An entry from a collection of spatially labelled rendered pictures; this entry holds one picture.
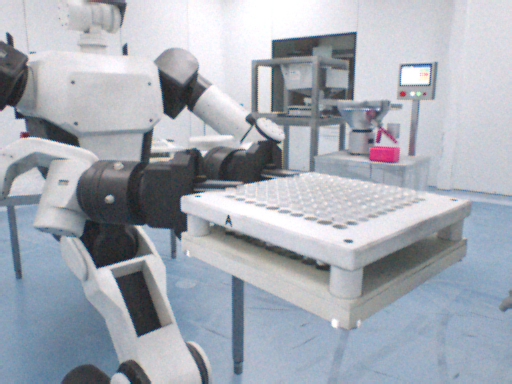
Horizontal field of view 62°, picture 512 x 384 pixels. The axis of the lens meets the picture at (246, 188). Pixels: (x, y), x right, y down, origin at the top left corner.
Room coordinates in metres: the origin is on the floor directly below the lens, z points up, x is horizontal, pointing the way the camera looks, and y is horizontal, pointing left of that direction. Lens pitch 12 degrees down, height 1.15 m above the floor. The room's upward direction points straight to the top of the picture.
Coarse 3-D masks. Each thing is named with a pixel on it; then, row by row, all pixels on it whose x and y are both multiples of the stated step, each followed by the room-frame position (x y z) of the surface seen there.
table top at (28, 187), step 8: (176, 144) 2.82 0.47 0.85; (24, 176) 1.65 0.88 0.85; (32, 176) 1.65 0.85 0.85; (40, 176) 1.65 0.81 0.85; (16, 184) 1.49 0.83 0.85; (24, 184) 1.49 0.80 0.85; (32, 184) 1.49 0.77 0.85; (40, 184) 1.49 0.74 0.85; (16, 192) 1.36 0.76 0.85; (24, 192) 1.36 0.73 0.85; (32, 192) 1.36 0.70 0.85; (40, 192) 1.36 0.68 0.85; (0, 200) 1.30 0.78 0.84; (8, 200) 1.31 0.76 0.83; (16, 200) 1.32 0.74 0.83; (24, 200) 1.33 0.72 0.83; (32, 200) 1.34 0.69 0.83
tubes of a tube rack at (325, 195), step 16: (320, 176) 0.57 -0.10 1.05; (256, 192) 0.48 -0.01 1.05; (272, 192) 0.48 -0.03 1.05; (288, 192) 0.48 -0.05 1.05; (304, 192) 0.48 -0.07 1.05; (320, 192) 0.48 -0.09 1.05; (336, 192) 0.48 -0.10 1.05; (352, 192) 0.48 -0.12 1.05; (368, 192) 0.48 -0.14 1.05; (384, 192) 0.49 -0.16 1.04; (400, 192) 0.48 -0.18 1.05; (304, 208) 0.43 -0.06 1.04; (320, 208) 0.41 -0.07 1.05; (336, 208) 0.41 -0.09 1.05; (352, 208) 0.41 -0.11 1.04
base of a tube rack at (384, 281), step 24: (192, 240) 0.48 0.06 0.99; (216, 240) 0.47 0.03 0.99; (240, 240) 0.47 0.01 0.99; (432, 240) 0.47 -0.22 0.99; (216, 264) 0.45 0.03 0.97; (240, 264) 0.42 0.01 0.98; (264, 264) 0.40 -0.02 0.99; (288, 264) 0.40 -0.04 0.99; (384, 264) 0.40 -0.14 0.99; (408, 264) 0.40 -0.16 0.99; (432, 264) 0.42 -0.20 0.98; (264, 288) 0.39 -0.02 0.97; (288, 288) 0.37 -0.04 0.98; (312, 288) 0.35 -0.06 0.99; (384, 288) 0.35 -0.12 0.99; (408, 288) 0.39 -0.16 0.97; (312, 312) 0.35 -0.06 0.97; (336, 312) 0.33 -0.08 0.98; (360, 312) 0.33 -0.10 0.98
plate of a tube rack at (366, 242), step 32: (224, 192) 0.52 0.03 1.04; (224, 224) 0.44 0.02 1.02; (256, 224) 0.40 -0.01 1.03; (288, 224) 0.39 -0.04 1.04; (320, 224) 0.39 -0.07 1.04; (384, 224) 0.39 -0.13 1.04; (416, 224) 0.39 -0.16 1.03; (448, 224) 0.44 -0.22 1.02; (320, 256) 0.34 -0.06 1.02; (352, 256) 0.32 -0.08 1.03; (384, 256) 0.35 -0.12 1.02
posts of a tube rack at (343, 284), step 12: (192, 216) 0.48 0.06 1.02; (192, 228) 0.49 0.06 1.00; (204, 228) 0.49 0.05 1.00; (444, 228) 0.48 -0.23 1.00; (456, 228) 0.47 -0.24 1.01; (456, 240) 0.47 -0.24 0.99; (336, 276) 0.33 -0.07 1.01; (348, 276) 0.33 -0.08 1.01; (360, 276) 0.33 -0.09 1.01; (336, 288) 0.33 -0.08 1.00; (348, 288) 0.33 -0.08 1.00; (360, 288) 0.33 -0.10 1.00
